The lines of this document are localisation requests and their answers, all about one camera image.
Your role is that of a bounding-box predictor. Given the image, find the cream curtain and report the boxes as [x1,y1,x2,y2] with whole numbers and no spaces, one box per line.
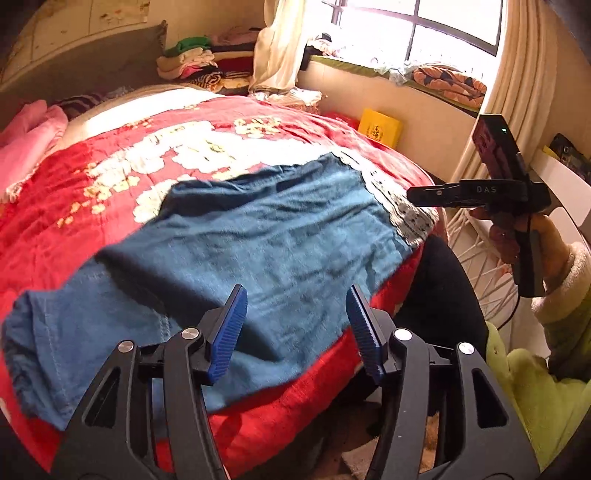
[457,0,563,185]
[249,0,324,93]

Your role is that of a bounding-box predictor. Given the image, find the red floral blanket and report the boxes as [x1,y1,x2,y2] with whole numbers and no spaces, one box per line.
[0,90,446,476]

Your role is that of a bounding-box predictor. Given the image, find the orange patterned cloth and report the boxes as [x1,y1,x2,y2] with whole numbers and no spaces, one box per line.
[412,64,489,110]

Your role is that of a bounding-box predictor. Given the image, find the person's leg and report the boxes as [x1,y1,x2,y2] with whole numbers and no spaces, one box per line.
[394,234,490,357]

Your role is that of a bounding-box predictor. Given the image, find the pile of folded clothes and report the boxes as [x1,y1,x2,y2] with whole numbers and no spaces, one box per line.
[156,25,260,94]

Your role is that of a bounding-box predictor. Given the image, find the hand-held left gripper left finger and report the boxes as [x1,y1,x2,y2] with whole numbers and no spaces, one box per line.
[51,284,250,480]

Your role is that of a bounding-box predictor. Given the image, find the wall poster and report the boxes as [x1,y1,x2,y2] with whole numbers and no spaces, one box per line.
[88,0,151,25]

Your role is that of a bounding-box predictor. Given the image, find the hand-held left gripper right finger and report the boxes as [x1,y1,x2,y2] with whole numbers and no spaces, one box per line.
[345,284,541,480]

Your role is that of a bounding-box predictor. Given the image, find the light blue cloth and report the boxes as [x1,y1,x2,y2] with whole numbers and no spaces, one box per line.
[373,59,420,88]

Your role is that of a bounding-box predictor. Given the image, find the person's right forearm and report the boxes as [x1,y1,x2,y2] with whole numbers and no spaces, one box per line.
[485,242,591,472]

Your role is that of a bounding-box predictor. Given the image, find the green windowsill mat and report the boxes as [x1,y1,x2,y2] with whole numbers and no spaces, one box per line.
[308,53,481,116]

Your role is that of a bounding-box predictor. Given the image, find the grey headboard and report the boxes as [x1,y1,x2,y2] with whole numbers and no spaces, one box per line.
[0,21,168,127]

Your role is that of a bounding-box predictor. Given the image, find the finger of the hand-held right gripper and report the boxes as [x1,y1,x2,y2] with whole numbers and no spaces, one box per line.
[406,182,462,208]

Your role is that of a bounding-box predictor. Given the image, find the person's right hand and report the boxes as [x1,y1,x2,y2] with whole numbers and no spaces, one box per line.
[470,207,574,283]

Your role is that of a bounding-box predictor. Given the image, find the black cable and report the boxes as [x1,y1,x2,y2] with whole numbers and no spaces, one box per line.
[499,281,523,335]

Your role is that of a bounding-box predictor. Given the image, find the white crumpled cloth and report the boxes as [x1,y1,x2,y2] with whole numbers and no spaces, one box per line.
[252,87,324,110]

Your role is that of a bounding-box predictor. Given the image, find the window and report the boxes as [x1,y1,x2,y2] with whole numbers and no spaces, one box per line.
[300,0,505,65]

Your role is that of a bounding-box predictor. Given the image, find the pink blanket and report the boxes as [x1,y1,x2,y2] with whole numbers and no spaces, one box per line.
[0,99,69,199]

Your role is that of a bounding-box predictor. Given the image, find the dark striped cloth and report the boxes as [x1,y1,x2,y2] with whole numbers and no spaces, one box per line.
[53,90,116,120]

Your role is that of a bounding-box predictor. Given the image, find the yellow box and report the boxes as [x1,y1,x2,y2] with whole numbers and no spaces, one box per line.
[358,108,403,149]

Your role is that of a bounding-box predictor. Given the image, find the blue denim pants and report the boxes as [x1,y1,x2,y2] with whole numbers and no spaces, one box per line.
[2,152,414,432]

